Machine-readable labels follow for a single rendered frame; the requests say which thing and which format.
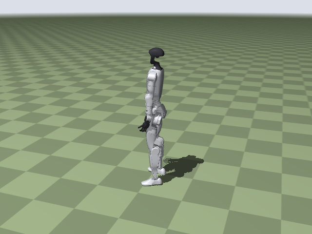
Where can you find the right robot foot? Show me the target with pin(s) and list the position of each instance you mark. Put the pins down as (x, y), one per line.
(161, 171)

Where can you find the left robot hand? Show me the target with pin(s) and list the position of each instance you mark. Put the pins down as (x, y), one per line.
(145, 125)

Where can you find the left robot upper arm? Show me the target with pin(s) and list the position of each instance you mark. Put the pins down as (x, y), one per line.
(151, 78)

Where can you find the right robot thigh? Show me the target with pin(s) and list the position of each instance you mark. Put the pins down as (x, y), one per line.
(159, 140)

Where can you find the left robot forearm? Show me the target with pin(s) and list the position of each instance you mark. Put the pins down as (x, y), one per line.
(149, 107)

